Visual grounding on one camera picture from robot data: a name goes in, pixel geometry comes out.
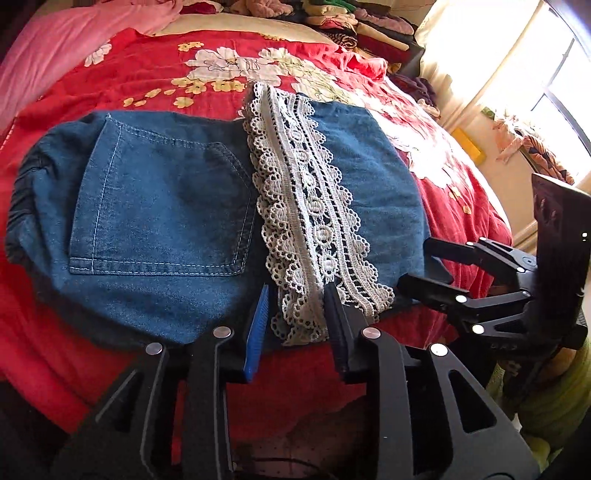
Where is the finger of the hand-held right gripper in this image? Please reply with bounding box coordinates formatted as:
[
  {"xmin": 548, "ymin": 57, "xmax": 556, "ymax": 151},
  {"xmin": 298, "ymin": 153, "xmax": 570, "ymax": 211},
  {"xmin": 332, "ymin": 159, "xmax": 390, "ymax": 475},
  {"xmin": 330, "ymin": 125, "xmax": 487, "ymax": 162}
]
[
  {"xmin": 397, "ymin": 272, "xmax": 534, "ymax": 344},
  {"xmin": 422, "ymin": 235, "xmax": 539, "ymax": 280}
]

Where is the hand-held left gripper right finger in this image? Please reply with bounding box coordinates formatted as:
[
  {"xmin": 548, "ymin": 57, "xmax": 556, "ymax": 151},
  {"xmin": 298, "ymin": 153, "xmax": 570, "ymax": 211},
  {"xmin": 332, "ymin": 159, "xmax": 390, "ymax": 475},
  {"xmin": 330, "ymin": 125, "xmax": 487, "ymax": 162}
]
[{"xmin": 323, "ymin": 281, "xmax": 542, "ymax": 480}]

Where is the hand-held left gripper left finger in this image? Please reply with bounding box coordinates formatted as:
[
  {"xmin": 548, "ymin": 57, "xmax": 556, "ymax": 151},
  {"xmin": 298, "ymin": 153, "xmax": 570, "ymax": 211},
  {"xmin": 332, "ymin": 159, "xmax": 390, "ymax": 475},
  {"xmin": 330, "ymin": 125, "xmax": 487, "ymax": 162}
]
[{"xmin": 51, "ymin": 283, "xmax": 271, "ymax": 480}]

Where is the blue denim pants lace trim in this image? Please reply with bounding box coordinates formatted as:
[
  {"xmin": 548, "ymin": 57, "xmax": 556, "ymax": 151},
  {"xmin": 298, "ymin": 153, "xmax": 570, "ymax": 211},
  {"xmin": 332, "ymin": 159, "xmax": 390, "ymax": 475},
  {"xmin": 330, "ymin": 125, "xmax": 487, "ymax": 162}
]
[{"xmin": 4, "ymin": 82, "xmax": 432, "ymax": 352}]

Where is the yellow box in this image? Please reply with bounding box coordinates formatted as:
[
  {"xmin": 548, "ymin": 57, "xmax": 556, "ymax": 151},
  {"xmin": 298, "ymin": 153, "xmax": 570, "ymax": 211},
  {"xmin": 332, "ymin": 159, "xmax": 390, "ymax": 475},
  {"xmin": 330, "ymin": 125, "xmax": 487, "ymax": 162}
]
[{"xmin": 451, "ymin": 128, "xmax": 487, "ymax": 164}]

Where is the patterned orange cloth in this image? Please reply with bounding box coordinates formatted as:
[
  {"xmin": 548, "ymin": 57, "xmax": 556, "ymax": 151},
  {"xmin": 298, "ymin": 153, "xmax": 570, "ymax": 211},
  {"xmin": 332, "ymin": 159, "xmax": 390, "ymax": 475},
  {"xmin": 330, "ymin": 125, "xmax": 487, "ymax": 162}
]
[{"xmin": 492, "ymin": 113, "xmax": 576, "ymax": 185}]

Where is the green towel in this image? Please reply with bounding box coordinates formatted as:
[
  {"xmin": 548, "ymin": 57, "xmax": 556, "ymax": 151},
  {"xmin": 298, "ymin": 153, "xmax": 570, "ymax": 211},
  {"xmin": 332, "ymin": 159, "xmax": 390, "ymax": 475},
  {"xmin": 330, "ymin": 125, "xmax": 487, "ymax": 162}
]
[{"xmin": 485, "ymin": 337, "xmax": 591, "ymax": 459}]

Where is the window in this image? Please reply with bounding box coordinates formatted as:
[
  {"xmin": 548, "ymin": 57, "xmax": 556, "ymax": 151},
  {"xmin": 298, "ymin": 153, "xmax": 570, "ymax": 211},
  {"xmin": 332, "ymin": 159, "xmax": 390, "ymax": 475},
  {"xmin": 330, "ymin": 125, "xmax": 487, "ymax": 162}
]
[{"xmin": 480, "ymin": 0, "xmax": 591, "ymax": 185}]

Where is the purple clothes heap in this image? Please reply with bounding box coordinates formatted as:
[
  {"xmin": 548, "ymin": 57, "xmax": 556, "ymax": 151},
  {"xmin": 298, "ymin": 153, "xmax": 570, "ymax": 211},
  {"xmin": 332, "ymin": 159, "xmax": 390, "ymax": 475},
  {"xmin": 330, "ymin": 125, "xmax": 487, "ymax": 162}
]
[{"xmin": 392, "ymin": 74, "xmax": 442, "ymax": 119}]

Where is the cream curtain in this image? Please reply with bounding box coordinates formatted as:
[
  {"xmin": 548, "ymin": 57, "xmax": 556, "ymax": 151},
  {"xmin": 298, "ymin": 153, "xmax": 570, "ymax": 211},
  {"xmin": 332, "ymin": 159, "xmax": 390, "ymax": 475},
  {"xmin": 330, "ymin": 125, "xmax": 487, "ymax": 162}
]
[{"xmin": 418, "ymin": 0, "xmax": 555, "ymax": 131}]

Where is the pile of folded clothes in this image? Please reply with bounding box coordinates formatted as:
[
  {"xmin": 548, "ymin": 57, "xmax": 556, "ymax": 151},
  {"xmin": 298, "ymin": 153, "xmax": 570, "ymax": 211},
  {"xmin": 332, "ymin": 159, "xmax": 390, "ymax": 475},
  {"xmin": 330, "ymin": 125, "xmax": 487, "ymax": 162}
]
[{"xmin": 300, "ymin": 0, "xmax": 426, "ymax": 71}]

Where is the red floral bedspread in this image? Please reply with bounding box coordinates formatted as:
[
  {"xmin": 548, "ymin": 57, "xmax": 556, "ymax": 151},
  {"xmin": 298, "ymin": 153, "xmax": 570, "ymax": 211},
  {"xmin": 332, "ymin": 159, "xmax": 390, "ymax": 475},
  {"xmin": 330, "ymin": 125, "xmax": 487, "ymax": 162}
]
[{"xmin": 0, "ymin": 28, "xmax": 514, "ymax": 439}]

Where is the pink plush garment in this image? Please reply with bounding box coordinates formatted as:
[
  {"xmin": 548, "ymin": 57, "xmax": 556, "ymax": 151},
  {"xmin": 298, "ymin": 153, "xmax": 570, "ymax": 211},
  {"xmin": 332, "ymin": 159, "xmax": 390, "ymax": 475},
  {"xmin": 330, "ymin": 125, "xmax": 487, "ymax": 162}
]
[{"xmin": 231, "ymin": 0, "xmax": 294, "ymax": 17}]

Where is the dark red cloth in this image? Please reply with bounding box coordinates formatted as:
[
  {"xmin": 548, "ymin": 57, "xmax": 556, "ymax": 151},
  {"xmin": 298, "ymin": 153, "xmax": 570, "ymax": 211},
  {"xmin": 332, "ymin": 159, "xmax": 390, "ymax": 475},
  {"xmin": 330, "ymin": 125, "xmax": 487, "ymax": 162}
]
[{"xmin": 181, "ymin": 0, "xmax": 223, "ymax": 14}]

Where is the pink quilt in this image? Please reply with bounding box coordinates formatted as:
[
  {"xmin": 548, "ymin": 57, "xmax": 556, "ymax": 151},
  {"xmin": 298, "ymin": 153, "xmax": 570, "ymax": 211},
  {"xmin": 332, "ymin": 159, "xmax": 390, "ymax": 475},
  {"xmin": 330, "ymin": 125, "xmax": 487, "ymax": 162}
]
[{"xmin": 0, "ymin": 0, "xmax": 185, "ymax": 131}]

